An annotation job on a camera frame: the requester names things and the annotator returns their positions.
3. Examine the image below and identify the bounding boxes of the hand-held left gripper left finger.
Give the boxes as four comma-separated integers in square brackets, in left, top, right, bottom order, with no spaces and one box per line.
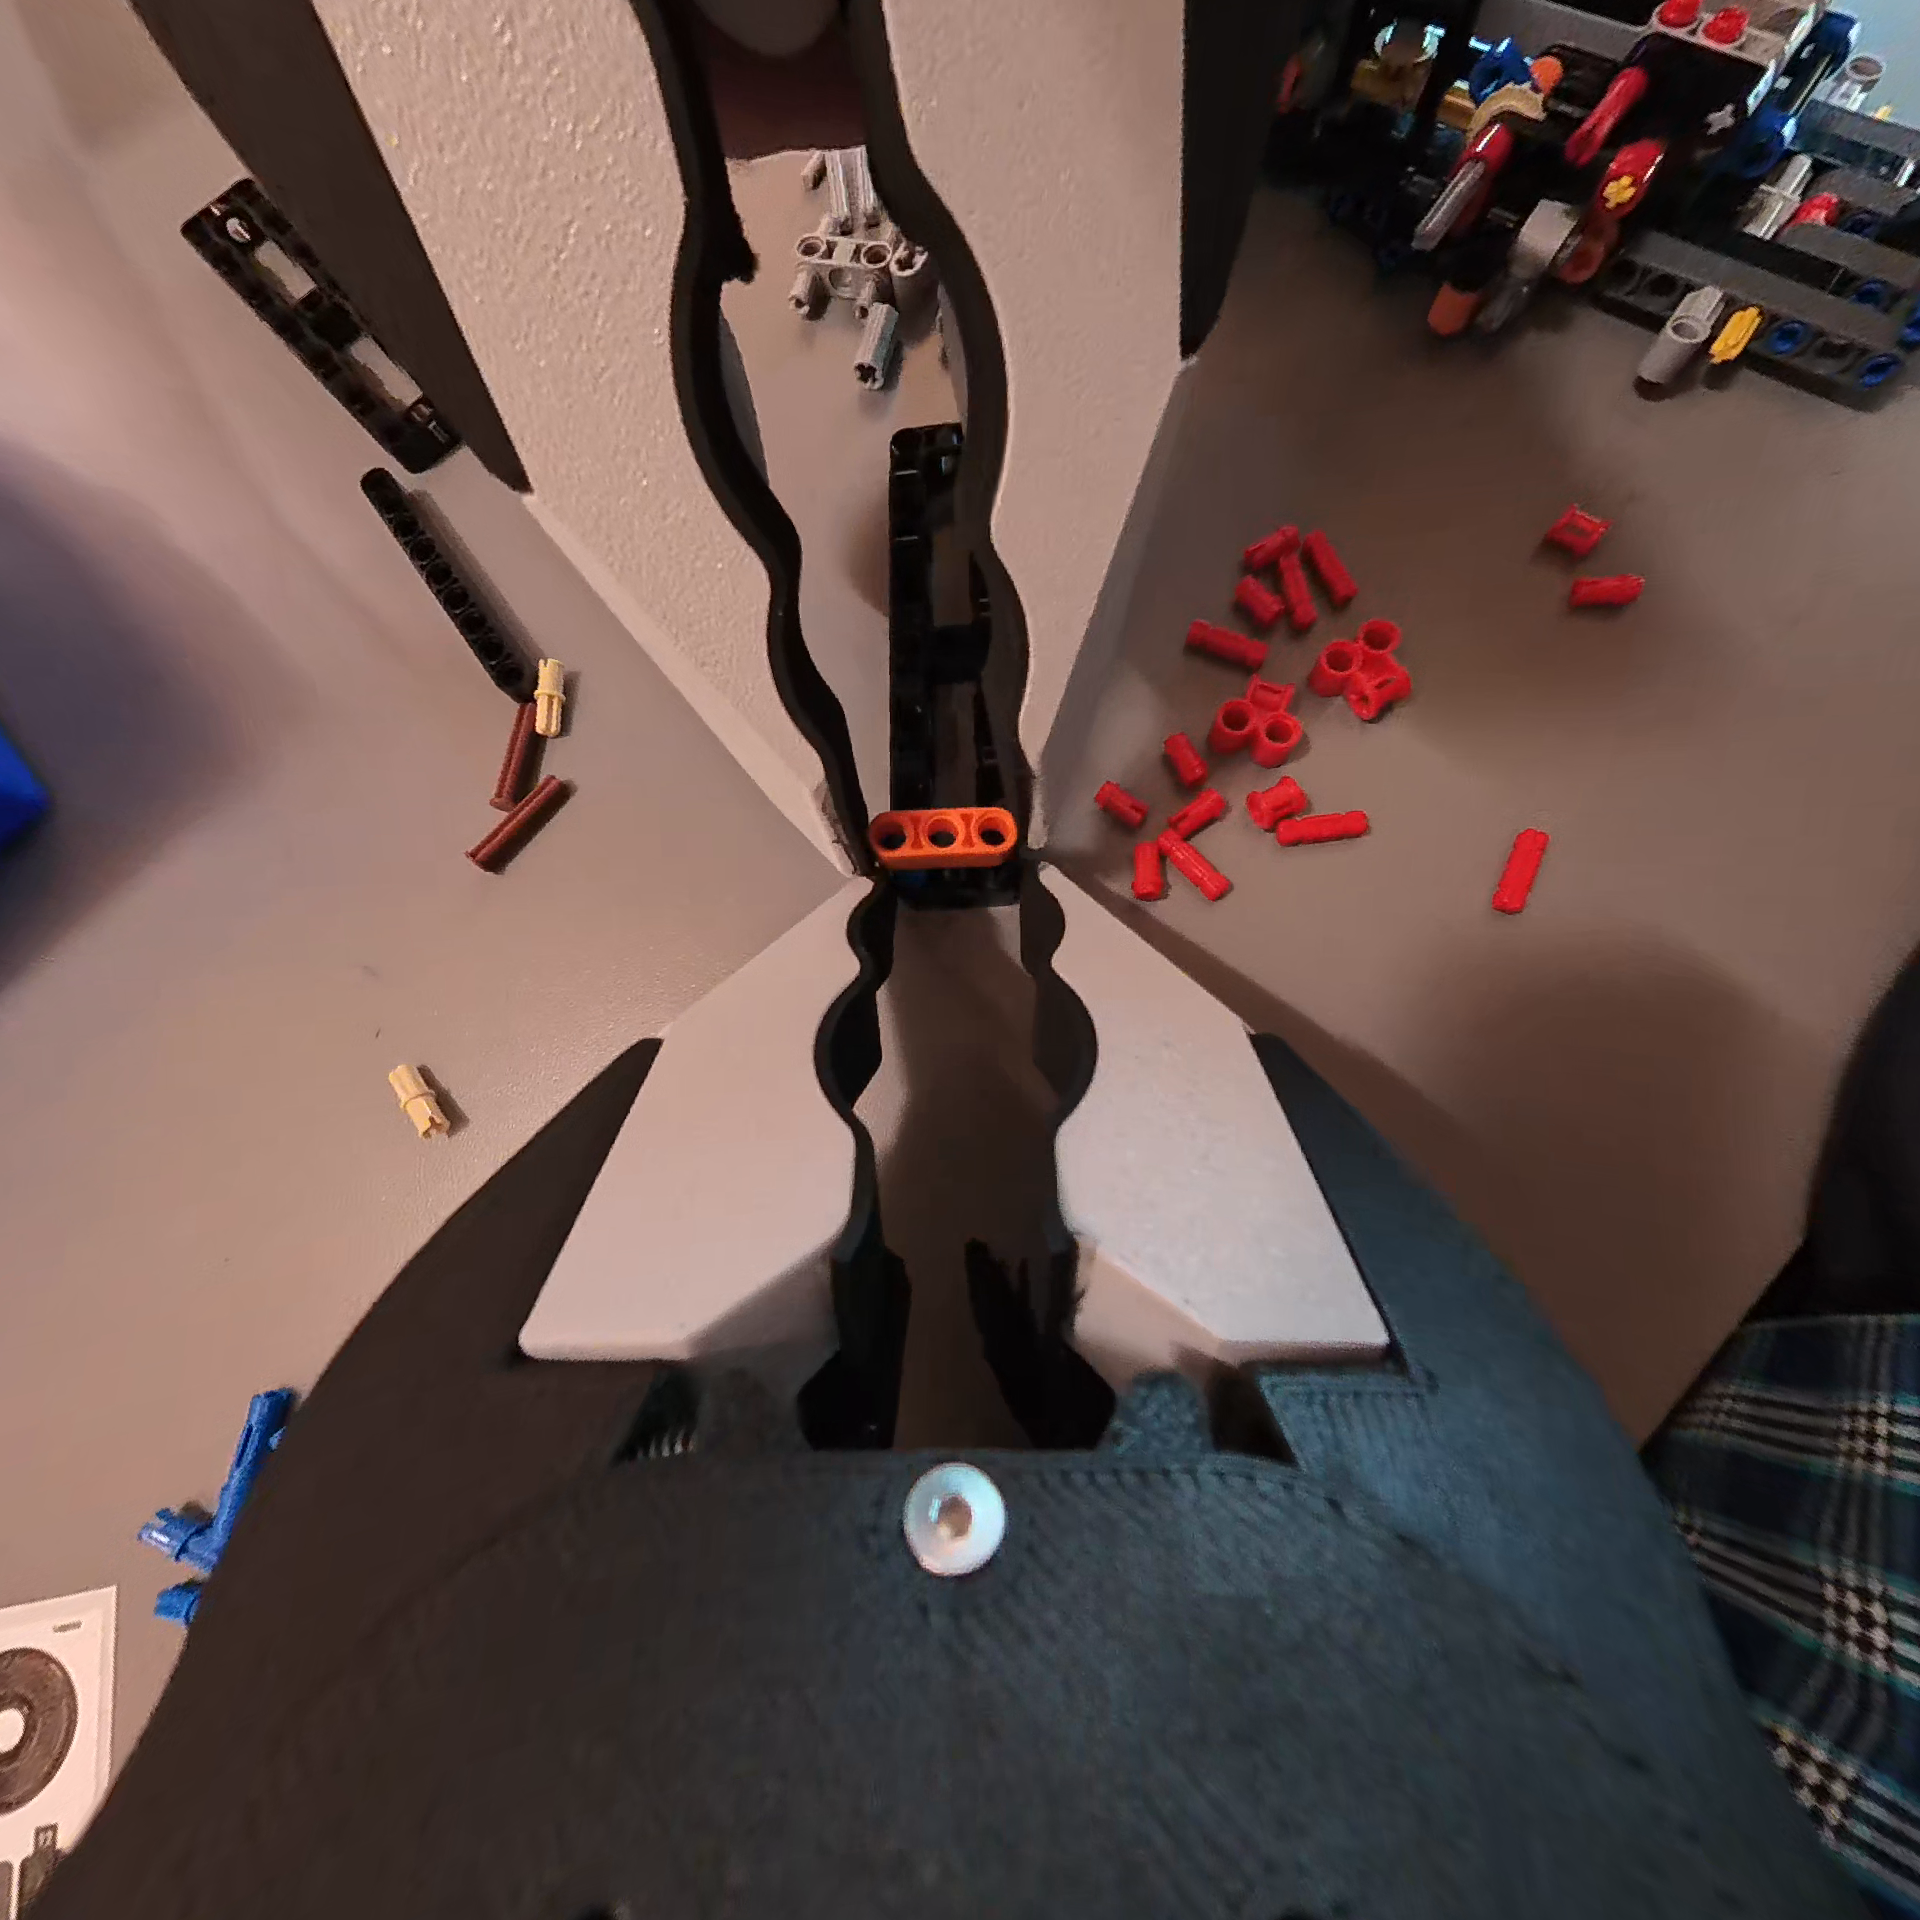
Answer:
[520,880,914,1450]

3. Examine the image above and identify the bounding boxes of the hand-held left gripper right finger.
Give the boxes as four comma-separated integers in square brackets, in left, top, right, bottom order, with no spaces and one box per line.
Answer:
[966,880,1390,1450]

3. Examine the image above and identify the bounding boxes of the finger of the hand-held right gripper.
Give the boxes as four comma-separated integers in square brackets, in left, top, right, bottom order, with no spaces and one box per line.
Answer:
[860,0,1190,863]
[311,0,890,873]

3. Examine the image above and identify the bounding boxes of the black long lego frame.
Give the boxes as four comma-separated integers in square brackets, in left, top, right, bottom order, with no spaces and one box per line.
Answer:
[885,422,1035,911]

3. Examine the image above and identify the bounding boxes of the orange three-hole lego beam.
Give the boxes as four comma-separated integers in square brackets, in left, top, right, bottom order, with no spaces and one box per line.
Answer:
[868,803,1028,874]

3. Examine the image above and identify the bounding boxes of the black long lego beam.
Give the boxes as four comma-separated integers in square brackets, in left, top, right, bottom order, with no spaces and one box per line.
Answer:
[359,468,544,705]

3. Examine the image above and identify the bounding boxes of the pile of red lego pieces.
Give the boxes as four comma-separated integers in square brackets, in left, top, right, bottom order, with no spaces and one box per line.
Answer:
[1089,504,1654,919]

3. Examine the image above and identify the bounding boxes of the blue lego pieces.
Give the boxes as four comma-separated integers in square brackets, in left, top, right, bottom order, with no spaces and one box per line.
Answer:
[142,1386,298,1631]

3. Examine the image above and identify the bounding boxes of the colourful lego model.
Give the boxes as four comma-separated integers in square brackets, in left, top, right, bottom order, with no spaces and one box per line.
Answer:
[1269,0,1920,408]

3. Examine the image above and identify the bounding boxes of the dark cloth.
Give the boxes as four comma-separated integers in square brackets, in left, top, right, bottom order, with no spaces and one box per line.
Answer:
[1773,982,1920,1328]

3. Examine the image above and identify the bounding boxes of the blue plastic box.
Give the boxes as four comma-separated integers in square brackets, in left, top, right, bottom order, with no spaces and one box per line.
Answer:
[0,719,57,891]

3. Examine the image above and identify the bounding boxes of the person's blue plaid clothing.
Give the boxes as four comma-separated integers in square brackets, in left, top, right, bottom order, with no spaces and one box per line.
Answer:
[1641,1311,1920,1920]

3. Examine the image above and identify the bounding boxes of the printed paper sheet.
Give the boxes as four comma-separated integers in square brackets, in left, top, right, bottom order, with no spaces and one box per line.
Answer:
[0,1584,118,1920]

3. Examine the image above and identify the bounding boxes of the black rectangular lego frame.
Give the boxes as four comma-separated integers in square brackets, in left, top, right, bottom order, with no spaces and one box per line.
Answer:
[181,178,467,475]

